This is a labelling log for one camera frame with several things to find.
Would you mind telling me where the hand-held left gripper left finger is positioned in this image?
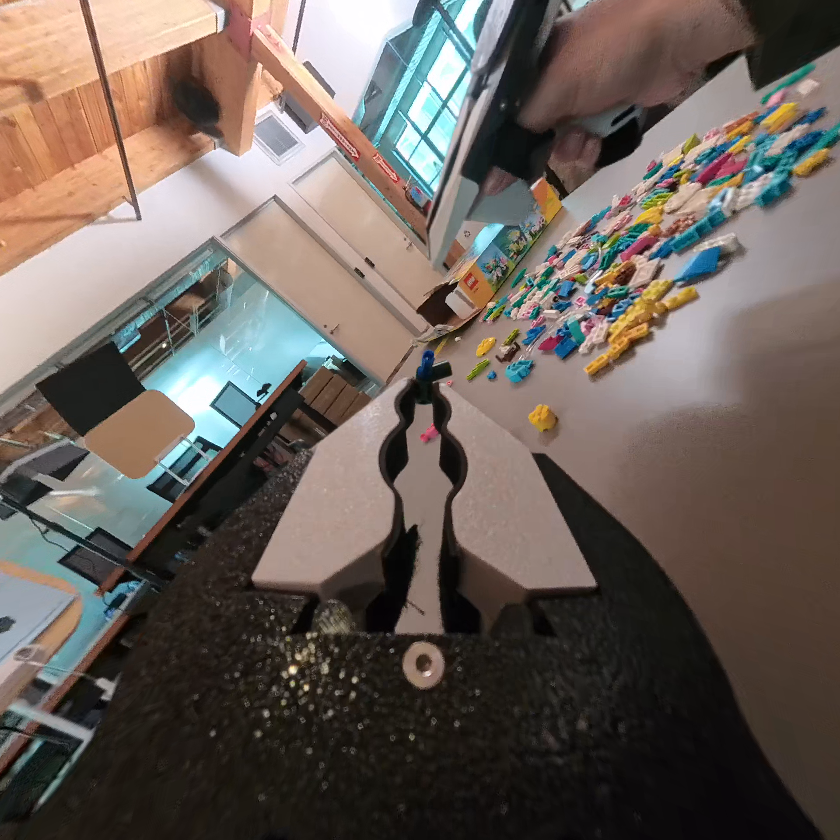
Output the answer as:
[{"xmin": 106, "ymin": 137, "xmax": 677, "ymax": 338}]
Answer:
[{"xmin": 251, "ymin": 378, "xmax": 421, "ymax": 623}]

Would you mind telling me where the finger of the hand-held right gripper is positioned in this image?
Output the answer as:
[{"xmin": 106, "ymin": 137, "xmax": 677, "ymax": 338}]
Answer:
[{"xmin": 427, "ymin": 112, "xmax": 547, "ymax": 261}]

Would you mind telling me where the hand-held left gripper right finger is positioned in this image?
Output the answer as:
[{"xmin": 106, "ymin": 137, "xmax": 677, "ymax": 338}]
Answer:
[{"xmin": 430, "ymin": 382, "xmax": 598, "ymax": 626}]

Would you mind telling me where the dark green connector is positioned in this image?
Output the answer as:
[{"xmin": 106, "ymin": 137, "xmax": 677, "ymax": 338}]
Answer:
[{"xmin": 412, "ymin": 360, "xmax": 455, "ymax": 403}]

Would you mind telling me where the grey desk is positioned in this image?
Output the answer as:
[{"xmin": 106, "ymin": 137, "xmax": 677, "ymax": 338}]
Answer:
[{"xmin": 394, "ymin": 49, "xmax": 840, "ymax": 840}]

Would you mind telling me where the person's right hand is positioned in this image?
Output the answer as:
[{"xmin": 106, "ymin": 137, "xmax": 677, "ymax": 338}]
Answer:
[{"xmin": 517, "ymin": 0, "xmax": 759, "ymax": 175}]

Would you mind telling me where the yellow toy box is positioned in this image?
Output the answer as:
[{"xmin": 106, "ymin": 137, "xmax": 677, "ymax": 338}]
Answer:
[{"xmin": 445, "ymin": 177, "xmax": 565, "ymax": 308}]

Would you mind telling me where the grid window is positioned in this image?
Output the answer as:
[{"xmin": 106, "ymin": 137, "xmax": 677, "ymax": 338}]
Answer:
[{"xmin": 353, "ymin": 0, "xmax": 490, "ymax": 201}]

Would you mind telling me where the white door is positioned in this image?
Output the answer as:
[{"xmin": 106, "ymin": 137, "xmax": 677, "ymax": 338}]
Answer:
[
  {"xmin": 289, "ymin": 150, "xmax": 454, "ymax": 296},
  {"xmin": 220, "ymin": 196, "xmax": 424, "ymax": 389}
]

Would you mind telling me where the stack of cardboard boxes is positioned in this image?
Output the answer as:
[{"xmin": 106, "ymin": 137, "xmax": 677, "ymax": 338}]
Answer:
[{"xmin": 297, "ymin": 366, "xmax": 376, "ymax": 431}]

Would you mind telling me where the long wood edged table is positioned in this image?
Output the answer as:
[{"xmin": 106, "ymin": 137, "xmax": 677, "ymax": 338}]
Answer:
[{"xmin": 97, "ymin": 359, "xmax": 309, "ymax": 595}]

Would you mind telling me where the pile of colourful bricks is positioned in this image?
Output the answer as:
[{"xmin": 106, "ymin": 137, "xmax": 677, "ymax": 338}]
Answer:
[{"xmin": 466, "ymin": 62, "xmax": 840, "ymax": 383}]

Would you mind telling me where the rounded wooden board stand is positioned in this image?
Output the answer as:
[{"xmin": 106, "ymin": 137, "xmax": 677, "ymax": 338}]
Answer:
[{"xmin": 83, "ymin": 390, "xmax": 221, "ymax": 490}]

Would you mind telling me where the black rectangular panel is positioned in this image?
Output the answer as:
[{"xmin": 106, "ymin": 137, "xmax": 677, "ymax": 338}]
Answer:
[{"xmin": 35, "ymin": 340, "xmax": 147, "ymax": 438}]

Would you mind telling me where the wooden booklet stand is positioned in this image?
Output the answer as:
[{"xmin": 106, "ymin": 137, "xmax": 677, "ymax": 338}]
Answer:
[{"xmin": 0, "ymin": 560, "xmax": 86, "ymax": 665}]

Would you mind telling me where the black ceiling speaker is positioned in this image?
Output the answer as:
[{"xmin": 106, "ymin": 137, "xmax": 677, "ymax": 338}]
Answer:
[{"xmin": 171, "ymin": 77, "xmax": 225, "ymax": 140}]

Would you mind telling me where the black hanging rod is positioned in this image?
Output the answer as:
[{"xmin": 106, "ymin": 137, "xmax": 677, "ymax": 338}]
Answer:
[{"xmin": 77, "ymin": 0, "xmax": 144, "ymax": 222}]

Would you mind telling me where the wall air vent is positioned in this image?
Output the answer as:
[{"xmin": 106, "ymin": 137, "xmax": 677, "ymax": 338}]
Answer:
[{"xmin": 252, "ymin": 107, "xmax": 307, "ymax": 164}]

